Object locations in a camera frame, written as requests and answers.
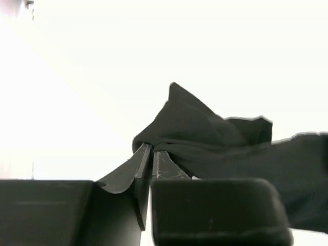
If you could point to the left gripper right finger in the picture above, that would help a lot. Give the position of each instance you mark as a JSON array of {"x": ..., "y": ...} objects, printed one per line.
[{"x": 214, "y": 212}]

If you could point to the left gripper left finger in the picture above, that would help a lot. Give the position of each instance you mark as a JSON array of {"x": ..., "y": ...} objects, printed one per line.
[{"x": 111, "y": 211}]

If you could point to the black trousers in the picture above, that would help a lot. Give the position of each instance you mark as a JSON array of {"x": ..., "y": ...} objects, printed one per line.
[{"x": 208, "y": 146}]

